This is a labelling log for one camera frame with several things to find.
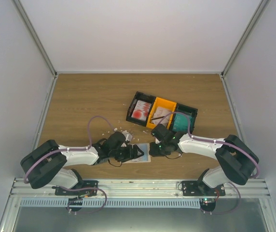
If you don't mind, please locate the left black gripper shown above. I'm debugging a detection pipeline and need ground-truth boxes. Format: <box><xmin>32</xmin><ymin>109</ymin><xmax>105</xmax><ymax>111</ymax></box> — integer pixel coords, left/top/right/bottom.
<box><xmin>110</xmin><ymin>144</ymin><xmax>144</xmax><ymax>163</ymax></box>

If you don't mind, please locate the beige leather card holder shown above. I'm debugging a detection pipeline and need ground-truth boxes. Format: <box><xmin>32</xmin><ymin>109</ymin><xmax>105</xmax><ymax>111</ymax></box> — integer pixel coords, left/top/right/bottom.
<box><xmin>123</xmin><ymin>143</ymin><xmax>152</xmax><ymax>164</ymax></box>

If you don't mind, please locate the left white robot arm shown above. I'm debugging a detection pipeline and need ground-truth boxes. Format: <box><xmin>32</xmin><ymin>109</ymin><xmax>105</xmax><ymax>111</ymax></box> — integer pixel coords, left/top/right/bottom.
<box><xmin>20</xmin><ymin>131</ymin><xmax>145</xmax><ymax>195</ymax></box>

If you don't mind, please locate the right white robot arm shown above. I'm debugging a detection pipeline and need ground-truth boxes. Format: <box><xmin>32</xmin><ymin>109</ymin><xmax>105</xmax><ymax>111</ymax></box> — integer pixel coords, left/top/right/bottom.
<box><xmin>149</xmin><ymin>124</ymin><xmax>259</xmax><ymax>196</ymax></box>

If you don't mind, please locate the teal cards stack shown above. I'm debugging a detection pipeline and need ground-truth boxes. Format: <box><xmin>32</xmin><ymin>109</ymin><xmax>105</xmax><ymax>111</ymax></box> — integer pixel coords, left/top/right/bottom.
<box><xmin>172</xmin><ymin>114</ymin><xmax>192</xmax><ymax>132</ymax></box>

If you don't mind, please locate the red circle cards stack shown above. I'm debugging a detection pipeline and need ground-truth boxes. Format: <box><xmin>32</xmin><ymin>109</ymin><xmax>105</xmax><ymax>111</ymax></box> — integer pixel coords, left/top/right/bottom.
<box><xmin>131</xmin><ymin>100</ymin><xmax>151</xmax><ymax>121</ymax></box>

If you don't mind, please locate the yellow bin middle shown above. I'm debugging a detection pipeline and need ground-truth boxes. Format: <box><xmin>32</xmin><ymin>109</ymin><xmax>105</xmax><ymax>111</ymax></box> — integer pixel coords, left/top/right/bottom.
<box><xmin>146</xmin><ymin>97</ymin><xmax>177</xmax><ymax>129</ymax></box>

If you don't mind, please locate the black bin right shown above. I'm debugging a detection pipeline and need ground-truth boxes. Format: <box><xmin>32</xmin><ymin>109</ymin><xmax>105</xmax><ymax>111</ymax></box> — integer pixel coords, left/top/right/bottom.
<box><xmin>169</xmin><ymin>103</ymin><xmax>198</xmax><ymax>134</ymax></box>

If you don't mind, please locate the black bin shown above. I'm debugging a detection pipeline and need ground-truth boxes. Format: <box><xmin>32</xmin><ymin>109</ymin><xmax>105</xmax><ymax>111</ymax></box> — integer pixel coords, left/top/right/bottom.
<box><xmin>126</xmin><ymin>91</ymin><xmax>156</xmax><ymax>127</ymax></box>
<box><xmin>169</xmin><ymin>103</ymin><xmax>198</xmax><ymax>134</ymax></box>

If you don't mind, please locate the black bin left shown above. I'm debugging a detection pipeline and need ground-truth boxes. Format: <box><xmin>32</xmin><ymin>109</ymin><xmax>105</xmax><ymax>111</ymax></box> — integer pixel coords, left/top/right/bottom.
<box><xmin>126</xmin><ymin>91</ymin><xmax>156</xmax><ymax>127</ymax></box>

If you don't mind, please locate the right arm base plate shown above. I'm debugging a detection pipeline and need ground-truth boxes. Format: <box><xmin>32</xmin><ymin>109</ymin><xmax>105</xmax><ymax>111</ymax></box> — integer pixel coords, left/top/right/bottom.
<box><xmin>177</xmin><ymin>179</ymin><xmax>226</xmax><ymax>213</ymax></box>

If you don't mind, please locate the grey slotted cable duct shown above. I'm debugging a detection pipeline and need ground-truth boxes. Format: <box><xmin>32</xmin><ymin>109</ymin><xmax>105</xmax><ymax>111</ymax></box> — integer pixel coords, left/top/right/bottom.
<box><xmin>20</xmin><ymin>198</ymin><xmax>200</xmax><ymax>209</ymax></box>

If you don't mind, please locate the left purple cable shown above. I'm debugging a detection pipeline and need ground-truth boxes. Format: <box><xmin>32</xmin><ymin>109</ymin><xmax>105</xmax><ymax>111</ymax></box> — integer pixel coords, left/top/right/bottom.
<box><xmin>23</xmin><ymin>116</ymin><xmax>117</xmax><ymax>184</ymax></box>

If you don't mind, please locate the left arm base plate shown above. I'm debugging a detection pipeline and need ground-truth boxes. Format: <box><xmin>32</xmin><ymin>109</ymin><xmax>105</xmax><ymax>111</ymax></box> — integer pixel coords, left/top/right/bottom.
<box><xmin>54</xmin><ymin>179</ymin><xmax>99</xmax><ymax>212</ymax></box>

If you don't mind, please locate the aluminium rail frame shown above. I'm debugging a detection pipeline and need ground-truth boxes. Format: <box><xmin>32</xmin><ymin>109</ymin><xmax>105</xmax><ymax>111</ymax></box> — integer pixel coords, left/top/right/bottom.
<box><xmin>0</xmin><ymin>178</ymin><xmax>276</xmax><ymax>232</ymax></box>

